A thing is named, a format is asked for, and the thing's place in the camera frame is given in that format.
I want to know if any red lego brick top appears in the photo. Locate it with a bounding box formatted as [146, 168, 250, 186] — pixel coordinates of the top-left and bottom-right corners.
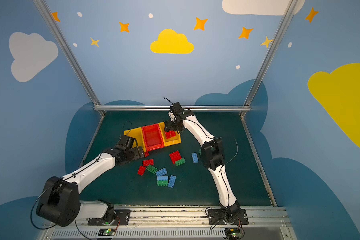
[165, 132, 172, 139]

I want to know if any yellow bin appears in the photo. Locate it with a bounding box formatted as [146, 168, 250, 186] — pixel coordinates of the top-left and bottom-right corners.
[124, 128, 146, 152]
[159, 122, 181, 147]

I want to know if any red bin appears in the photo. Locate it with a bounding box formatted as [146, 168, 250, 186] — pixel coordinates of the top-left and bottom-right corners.
[142, 124, 165, 152]

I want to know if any large red lego brick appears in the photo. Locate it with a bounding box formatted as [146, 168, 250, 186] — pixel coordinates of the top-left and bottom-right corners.
[170, 151, 182, 164]

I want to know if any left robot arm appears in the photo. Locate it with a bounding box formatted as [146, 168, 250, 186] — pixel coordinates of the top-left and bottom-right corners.
[32, 146, 145, 227]

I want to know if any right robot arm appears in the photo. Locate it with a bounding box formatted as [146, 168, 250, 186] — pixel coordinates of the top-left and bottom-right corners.
[165, 106, 241, 222]

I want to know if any dark green lego brick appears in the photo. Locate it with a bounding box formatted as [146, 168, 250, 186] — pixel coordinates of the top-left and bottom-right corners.
[146, 165, 158, 174]

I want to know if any green lego brick center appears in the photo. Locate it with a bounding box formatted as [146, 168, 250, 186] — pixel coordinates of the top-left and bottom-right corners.
[175, 158, 185, 167]

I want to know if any blue lego brick upright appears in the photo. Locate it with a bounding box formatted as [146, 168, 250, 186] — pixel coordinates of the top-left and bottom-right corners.
[192, 153, 199, 164]

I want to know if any blue lego on green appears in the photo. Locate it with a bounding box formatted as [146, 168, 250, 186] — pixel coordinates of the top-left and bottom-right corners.
[157, 176, 169, 181]

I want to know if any blue lego brick tilted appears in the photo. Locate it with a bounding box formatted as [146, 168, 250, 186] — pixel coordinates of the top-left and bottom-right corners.
[156, 168, 168, 177]

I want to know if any green lego under blue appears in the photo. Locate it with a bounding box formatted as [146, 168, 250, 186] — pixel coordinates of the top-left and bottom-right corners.
[157, 180, 168, 187]

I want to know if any blue lego brick lower right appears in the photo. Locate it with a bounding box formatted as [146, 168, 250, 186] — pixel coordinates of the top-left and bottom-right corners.
[168, 175, 176, 189]

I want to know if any left controller board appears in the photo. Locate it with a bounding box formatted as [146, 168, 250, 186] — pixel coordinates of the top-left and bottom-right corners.
[98, 229, 117, 237]

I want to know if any controller board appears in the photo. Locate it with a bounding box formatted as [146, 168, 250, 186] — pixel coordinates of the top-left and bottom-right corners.
[98, 229, 117, 237]
[224, 228, 243, 240]

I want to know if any right controller board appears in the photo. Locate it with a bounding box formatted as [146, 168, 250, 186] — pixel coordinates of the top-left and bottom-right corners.
[224, 228, 243, 240]

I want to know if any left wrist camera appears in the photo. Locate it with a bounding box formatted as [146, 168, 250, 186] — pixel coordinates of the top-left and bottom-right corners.
[118, 135, 136, 149]

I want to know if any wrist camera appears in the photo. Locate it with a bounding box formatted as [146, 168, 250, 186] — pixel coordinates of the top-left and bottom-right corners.
[169, 102, 184, 119]
[118, 135, 136, 149]

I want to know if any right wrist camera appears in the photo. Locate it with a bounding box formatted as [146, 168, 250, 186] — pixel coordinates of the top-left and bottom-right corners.
[169, 102, 184, 119]

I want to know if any horizontal aluminium frame bar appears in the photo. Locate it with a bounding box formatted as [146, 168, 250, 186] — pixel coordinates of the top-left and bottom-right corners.
[93, 104, 252, 113]

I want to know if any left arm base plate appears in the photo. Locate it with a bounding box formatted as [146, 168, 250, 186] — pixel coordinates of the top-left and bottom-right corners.
[88, 209, 131, 227]

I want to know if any right aluminium frame post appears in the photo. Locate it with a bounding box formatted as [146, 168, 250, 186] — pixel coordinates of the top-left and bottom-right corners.
[240, 0, 299, 120]

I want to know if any aluminium frame post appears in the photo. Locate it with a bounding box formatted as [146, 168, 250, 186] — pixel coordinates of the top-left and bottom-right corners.
[240, 0, 299, 120]
[33, 0, 101, 107]

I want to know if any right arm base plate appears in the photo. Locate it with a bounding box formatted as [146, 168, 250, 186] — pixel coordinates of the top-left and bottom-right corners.
[205, 208, 249, 226]

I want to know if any left aluminium frame post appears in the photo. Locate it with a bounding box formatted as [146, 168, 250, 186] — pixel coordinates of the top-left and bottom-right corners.
[33, 0, 101, 107]

